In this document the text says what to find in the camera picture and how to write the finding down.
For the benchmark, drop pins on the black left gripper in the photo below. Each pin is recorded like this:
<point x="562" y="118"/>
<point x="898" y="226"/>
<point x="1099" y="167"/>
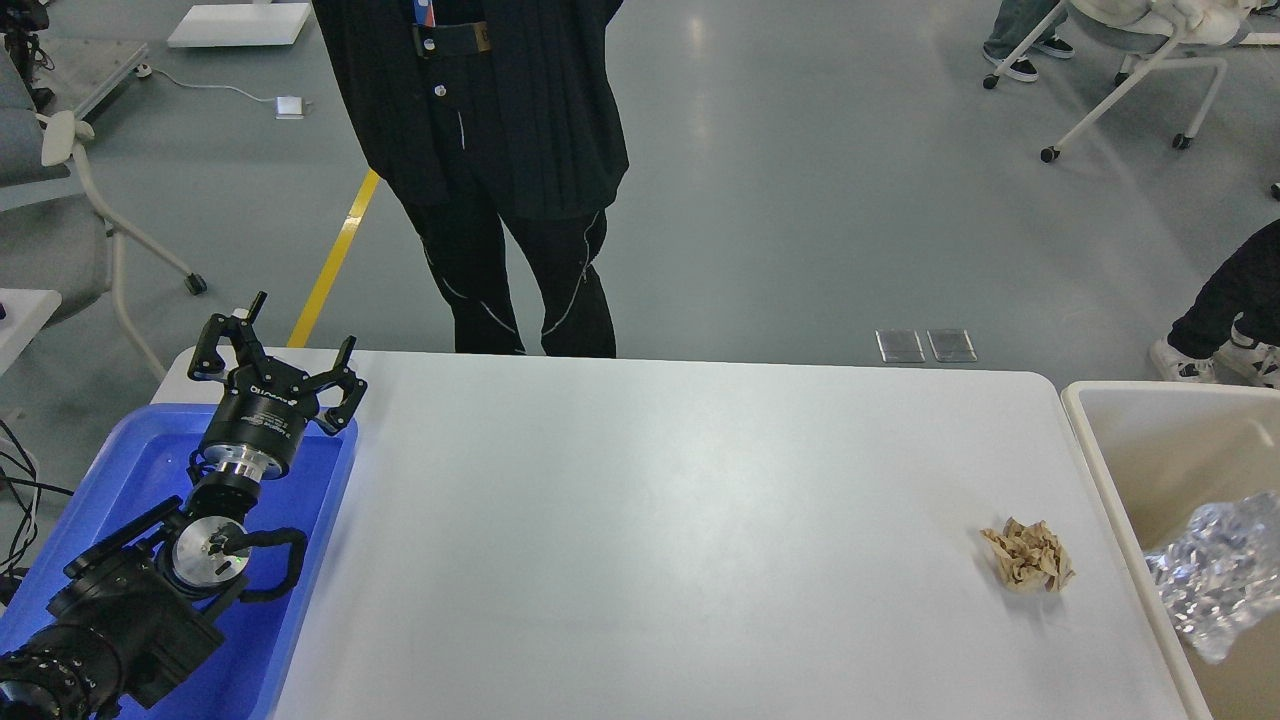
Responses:
<point x="258" y="418"/>

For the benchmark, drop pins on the aluminium foil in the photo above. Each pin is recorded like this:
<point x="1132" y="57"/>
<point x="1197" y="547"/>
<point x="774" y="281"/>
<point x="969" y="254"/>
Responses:
<point x="1217" y="577"/>

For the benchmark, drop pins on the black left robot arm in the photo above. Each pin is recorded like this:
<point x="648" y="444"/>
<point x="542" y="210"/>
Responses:
<point x="137" y="616"/>

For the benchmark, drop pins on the blue plastic tray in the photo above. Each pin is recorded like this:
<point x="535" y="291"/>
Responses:
<point x="145" y="461"/>

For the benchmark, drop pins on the grey white office chair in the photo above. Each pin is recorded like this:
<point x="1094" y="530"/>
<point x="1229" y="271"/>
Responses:
<point x="64" y="238"/>

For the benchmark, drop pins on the white power adapter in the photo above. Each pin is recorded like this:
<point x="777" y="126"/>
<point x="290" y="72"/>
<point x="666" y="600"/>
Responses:
<point x="289" y="107"/>

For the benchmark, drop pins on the person in black clothes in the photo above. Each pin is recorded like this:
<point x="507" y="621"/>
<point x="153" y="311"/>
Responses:
<point x="492" y="121"/>

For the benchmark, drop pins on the white flat board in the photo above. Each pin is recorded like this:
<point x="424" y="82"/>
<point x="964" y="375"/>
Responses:
<point x="255" y="24"/>

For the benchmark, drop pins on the left metal floor plate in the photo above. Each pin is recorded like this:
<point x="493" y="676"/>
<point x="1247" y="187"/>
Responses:
<point x="900" y="346"/>

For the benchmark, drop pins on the metal floor plate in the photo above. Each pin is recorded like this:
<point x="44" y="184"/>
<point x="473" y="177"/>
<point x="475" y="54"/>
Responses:
<point x="900" y="346"/>
<point x="952" y="345"/>

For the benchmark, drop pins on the right metal floor plate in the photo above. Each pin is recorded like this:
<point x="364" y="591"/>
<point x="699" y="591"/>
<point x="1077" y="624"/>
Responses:
<point x="952" y="345"/>

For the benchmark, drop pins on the crumpled brown paper ball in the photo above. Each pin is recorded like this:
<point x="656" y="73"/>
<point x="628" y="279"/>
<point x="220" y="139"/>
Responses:
<point x="1029" y="558"/>

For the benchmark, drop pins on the beige plastic bin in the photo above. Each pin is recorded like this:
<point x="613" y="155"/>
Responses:
<point x="1157" y="451"/>

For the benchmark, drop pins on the seated person black trousers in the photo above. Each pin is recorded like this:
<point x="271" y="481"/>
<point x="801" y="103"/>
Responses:
<point x="1234" y="320"/>

